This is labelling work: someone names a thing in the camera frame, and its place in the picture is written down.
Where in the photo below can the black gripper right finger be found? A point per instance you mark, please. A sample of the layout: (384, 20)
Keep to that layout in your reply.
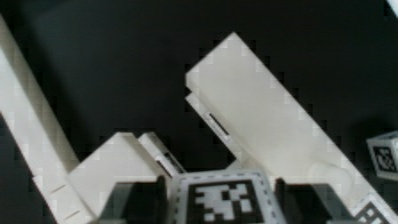
(307, 202)

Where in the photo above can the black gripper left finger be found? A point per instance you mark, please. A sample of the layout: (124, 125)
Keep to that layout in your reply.
(137, 203)

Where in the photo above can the white tagged chair leg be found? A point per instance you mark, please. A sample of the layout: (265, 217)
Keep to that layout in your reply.
(224, 197)
(382, 146)

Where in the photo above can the white chair backrest frame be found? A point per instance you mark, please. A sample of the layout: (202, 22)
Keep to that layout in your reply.
(265, 129)

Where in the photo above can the white fence front wall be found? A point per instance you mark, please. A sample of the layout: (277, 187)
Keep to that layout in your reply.
(37, 133)

